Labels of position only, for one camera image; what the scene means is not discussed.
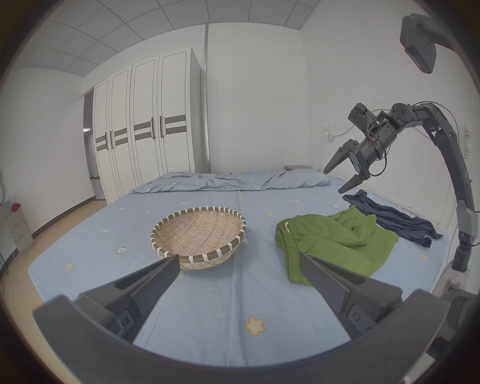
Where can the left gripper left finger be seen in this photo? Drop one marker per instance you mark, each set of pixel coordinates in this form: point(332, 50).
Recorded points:
point(138, 296)

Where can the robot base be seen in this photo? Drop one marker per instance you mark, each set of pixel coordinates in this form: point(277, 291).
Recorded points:
point(455, 311)

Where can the dark blue garment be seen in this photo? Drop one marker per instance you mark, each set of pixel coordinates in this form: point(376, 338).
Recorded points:
point(397, 221)

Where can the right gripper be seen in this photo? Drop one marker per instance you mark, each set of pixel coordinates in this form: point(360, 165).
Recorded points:
point(373, 150)

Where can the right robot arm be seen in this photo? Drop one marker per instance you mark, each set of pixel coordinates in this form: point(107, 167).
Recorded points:
point(452, 157)

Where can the grey chest of drawers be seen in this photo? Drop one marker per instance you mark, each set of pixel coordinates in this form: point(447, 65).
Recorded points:
point(17, 228)

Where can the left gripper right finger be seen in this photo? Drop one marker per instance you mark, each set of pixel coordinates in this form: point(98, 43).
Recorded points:
point(337, 292)

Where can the green shorts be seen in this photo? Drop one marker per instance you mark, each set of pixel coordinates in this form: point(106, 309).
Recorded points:
point(337, 247)

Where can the pale blue quilt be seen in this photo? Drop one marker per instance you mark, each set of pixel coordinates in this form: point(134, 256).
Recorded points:
point(232, 182)

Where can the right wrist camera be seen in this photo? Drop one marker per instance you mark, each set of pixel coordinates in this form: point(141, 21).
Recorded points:
point(360, 114)

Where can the white wardrobe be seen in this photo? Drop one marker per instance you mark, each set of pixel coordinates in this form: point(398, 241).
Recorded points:
point(150, 131)

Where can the round woven basket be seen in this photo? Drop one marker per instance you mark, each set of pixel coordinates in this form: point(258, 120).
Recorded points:
point(198, 232)

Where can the grey bedside table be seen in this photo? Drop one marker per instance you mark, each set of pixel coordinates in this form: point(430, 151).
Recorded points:
point(298, 167)

